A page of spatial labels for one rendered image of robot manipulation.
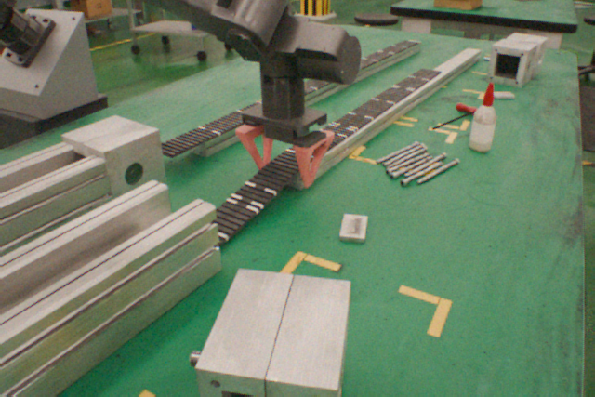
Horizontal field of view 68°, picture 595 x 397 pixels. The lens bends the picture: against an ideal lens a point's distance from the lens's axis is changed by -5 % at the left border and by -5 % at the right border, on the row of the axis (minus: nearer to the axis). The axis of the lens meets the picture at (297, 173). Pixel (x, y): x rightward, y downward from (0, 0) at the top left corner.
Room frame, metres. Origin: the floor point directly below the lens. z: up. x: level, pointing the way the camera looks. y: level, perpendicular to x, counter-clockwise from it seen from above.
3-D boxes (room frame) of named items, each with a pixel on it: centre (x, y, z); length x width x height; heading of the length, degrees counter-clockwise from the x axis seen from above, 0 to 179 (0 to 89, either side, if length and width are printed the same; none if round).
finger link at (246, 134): (0.60, 0.04, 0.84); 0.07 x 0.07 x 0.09; 54
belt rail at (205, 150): (1.10, -0.11, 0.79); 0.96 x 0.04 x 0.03; 145
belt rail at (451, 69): (0.99, -0.26, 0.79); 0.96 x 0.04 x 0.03; 145
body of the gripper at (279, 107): (0.58, 0.02, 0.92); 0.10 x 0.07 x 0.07; 54
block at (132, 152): (0.58, 0.27, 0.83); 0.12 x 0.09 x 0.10; 55
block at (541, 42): (1.26, -0.62, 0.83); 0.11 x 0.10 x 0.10; 54
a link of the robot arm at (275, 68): (0.58, 0.02, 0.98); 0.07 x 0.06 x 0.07; 57
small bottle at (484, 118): (0.73, -0.32, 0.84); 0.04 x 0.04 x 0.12
